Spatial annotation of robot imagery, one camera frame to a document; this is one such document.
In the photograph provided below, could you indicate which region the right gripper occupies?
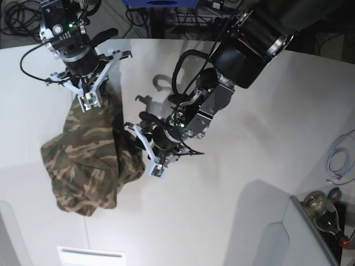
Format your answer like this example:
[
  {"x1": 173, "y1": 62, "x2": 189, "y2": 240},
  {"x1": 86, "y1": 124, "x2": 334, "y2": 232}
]
[{"x1": 59, "y1": 28, "x2": 118, "y2": 83}]

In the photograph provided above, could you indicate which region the clear plastic bottle red cap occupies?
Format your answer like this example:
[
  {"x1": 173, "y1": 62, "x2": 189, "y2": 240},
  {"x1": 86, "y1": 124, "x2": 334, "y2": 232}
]
[{"x1": 303, "y1": 191, "x2": 350, "y2": 249}]

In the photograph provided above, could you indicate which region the blue box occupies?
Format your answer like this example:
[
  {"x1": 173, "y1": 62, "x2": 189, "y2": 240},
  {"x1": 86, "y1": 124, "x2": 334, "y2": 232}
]
[{"x1": 124, "y1": 0, "x2": 200, "y2": 8}]

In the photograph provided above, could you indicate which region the camouflage t-shirt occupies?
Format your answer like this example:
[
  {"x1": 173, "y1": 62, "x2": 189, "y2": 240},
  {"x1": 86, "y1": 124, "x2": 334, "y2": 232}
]
[{"x1": 40, "y1": 90, "x2": 145, "y2": 217}]

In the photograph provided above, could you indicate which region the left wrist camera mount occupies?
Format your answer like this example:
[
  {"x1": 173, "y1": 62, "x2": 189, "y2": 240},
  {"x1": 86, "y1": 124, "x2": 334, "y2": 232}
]
[{"x1": 124, "y1": 122, "x2": 192, "y2": 180}]

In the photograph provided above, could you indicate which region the coiled white cable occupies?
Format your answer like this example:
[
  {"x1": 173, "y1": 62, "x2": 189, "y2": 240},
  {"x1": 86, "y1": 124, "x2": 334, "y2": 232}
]
[{"x1": 324, "y1": 130, "x2": 355, "y2": 186}]

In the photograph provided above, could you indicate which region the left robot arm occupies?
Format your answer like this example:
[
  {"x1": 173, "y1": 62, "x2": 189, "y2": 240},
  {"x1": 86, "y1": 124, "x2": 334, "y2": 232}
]
[{"x1": 140, "y1": 1, "x2": 349, "y2": 157}]

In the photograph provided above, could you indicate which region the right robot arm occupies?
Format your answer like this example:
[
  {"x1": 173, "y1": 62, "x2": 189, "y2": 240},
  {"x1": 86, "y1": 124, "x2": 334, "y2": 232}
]
[{"x1": 39, "y1": 1, "x2": 118, "y2": 78}]

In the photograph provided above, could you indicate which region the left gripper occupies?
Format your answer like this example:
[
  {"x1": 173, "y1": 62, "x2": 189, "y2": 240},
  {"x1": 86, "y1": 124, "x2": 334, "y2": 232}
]
[{"x1": 139, "y1": 111, "x2": 181, "y2": 155}]

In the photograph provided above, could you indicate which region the black perforated tray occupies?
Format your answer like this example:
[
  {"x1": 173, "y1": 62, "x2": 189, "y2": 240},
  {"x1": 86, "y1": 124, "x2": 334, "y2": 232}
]
[{"x1": 319, "y1": 202, "x2": 346, "y2": 265}]

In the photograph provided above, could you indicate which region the green tape roll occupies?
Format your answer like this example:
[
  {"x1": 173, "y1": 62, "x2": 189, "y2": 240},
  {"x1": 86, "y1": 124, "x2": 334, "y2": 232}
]
[{"x1": 328, "y1": 187, "x2": 342, "y2": 202}]

